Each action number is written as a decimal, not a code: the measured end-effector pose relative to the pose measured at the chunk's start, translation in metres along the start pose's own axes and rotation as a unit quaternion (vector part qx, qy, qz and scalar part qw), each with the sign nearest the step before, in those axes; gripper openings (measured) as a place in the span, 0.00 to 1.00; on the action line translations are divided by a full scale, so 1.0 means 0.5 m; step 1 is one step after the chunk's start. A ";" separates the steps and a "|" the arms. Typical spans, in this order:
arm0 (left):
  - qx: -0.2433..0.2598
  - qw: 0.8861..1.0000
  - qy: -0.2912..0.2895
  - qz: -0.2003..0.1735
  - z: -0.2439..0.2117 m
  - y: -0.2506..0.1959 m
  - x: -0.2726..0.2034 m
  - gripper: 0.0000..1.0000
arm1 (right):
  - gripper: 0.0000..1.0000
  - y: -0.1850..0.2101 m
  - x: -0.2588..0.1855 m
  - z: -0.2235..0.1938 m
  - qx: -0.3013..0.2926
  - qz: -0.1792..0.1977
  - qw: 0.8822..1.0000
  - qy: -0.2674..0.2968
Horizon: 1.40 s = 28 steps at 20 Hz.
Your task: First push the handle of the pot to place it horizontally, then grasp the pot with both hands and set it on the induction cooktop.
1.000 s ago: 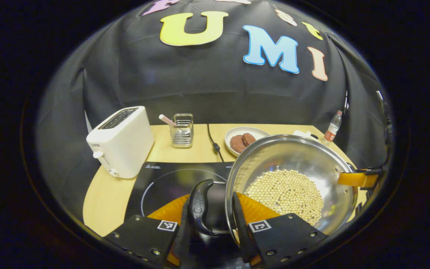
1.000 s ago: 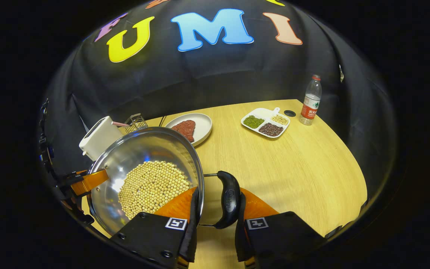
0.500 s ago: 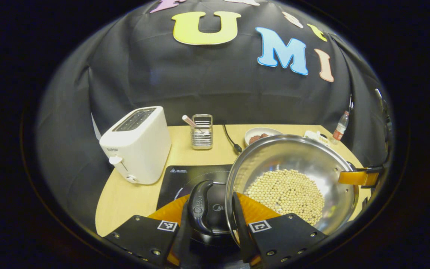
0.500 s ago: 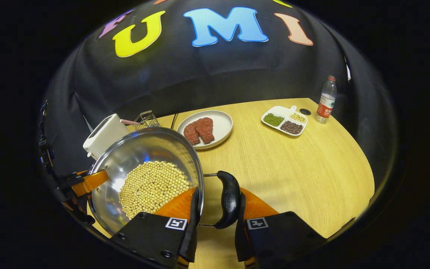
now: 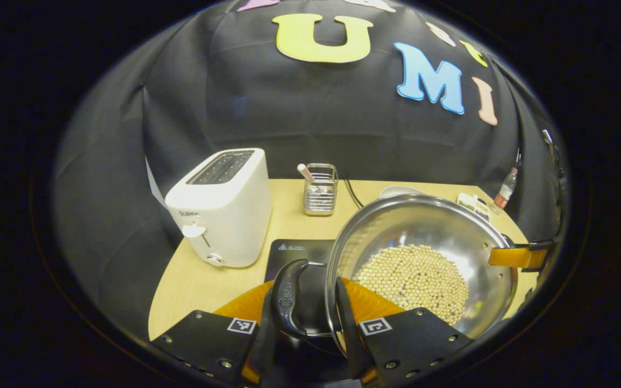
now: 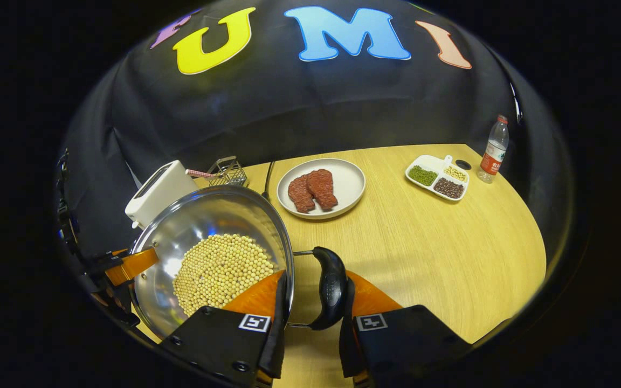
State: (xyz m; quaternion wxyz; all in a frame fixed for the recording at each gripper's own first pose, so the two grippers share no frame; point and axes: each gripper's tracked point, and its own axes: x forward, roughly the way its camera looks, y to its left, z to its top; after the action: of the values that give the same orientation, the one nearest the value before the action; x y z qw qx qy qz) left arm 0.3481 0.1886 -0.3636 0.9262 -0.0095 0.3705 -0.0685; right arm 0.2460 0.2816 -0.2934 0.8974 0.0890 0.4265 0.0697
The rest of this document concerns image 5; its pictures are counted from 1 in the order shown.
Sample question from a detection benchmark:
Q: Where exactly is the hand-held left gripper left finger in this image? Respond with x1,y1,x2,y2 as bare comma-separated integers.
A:
151,278,279,386

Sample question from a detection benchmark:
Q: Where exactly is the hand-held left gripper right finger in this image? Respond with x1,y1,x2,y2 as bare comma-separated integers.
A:
335,276,473,386

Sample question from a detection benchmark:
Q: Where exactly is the black induction cooktop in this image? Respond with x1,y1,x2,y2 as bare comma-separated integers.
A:
264,239,343,356

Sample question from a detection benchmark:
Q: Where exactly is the steel pot with black handles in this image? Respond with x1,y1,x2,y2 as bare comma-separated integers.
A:
271,194,519,356

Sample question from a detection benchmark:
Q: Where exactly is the white divided dish with beans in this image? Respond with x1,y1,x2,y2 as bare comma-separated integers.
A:
456,192,492,221

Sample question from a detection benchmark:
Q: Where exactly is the clear bottle with red label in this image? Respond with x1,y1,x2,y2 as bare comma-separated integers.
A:
493,167,519,211

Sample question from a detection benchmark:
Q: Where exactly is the pile of soybeans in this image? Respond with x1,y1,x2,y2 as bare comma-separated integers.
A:
354,244,469,325

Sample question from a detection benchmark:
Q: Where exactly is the white toaster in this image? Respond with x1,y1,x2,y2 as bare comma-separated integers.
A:
165,148,272,268

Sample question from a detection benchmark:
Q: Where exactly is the white round plate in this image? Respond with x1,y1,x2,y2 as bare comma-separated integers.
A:
379,185,427,199

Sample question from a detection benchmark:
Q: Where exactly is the metal wire utensil holder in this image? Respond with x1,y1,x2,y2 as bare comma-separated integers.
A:
303,163,339,217

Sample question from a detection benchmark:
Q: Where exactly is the black power cable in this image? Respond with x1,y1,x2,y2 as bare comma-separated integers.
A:
344,179,365,209

